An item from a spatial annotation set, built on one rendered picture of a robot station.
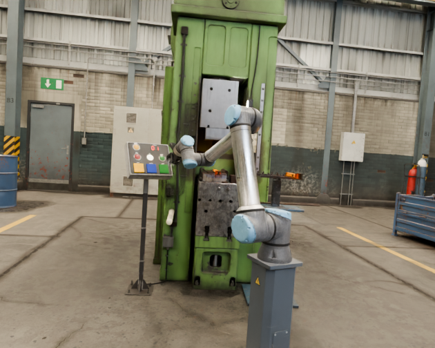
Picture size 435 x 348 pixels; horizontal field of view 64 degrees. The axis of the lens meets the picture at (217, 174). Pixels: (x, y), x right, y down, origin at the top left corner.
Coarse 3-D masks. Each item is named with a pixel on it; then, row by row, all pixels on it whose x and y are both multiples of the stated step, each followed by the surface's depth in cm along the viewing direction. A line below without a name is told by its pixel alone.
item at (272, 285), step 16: (256, 256) 192; (256, 272) 188; (272, 272) 180; (288, 272) 183; (256, 288) 188; (272, 288) 180; (288, 288) 184; (256, 304) 187; (272, 304) 180; (288, 304) 185; (256, 320) 187; (272, 320) 181; (288, 320) 186; (256, 336) 186; (272, 336) 182; (288, 336) 187
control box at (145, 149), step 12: (132, 144) 267; (144, 144) 272; (156, 144) 278; (132, 156) 263; (144, 156) 268; (156, 156) 273; (132, 168) 258; (144, 168) 263; (156, 168) 268; (168, 168) 273
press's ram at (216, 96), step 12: (204, 84) 285; (216, 84) 286; (228, 84) 287; (204, 96) 286; (216, 96) 287; (228, 96) 288; (204, 108) 286; (216, 108) 287; (204, 120) 287; (216, 120) 288
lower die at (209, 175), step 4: (204, 172) 313; (208, 172) 298; (212, 172) 302; (204, 176) 290; (208, 176) 290; (212, 176) 291; (216, 176) 291; (220, 176) 291; (224, 176) 292; (204, 180) 290; (208, 180) 290; (216, 180) 291; (220, 180) 292; (224, 180) 292
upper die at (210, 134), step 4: (208, 128) 288; (212, 128) 288; (216, 128) 288; (220, 128) 289; (204, 132) 303; (208, 132) 288; (212, 132) 288; (216, 132) 289; (220, 132) 289; (224, 132) 289; (228, 132) 289; (204, 136) 299; (208, 136) 288; (212, 136) 288; (216, 136) 289; (220, 136) 289; (204, 140) 323; (208, 140) 317; (212, 140) 310
